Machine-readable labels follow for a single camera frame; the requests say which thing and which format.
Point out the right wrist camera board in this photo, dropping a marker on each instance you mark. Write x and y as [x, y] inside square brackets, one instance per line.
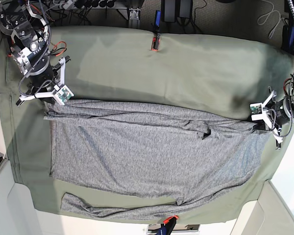
[63, 95]

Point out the orange black bottom clamp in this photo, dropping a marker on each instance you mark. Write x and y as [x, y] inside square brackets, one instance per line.
[167, 226]

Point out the white power strip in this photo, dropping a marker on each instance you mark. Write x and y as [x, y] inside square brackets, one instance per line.
[62, 4]

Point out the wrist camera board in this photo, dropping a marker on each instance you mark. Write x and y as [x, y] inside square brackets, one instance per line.
[257, 111]
[63, 95]

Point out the grey heather T-shirt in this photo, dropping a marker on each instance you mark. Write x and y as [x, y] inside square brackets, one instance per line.
[150, 151]

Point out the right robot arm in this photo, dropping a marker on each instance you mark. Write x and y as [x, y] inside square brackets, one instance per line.
[28, 38]

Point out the black power adapter brick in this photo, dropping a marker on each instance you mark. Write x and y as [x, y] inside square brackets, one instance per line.
[168, 11]

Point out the orange black top clamp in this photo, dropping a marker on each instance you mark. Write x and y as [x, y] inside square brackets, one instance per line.
[155, 42]

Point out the olive green table cloth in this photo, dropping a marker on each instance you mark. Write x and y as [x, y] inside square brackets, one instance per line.
[216, 74]

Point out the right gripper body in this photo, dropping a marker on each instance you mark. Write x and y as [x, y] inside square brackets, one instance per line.
[44, 81]

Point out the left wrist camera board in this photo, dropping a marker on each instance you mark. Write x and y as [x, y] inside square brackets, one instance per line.
[257, 111]

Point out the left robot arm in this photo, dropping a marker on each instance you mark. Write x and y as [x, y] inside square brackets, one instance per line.
[278, 116]

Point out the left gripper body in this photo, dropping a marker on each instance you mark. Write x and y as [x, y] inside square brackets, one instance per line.
[270, 119]

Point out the orange black clamp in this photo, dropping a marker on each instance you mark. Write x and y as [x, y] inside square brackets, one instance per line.
[167, 226]
[155, 42]

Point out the blue clamp handle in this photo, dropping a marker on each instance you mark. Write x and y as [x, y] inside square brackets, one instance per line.
[157, 18]

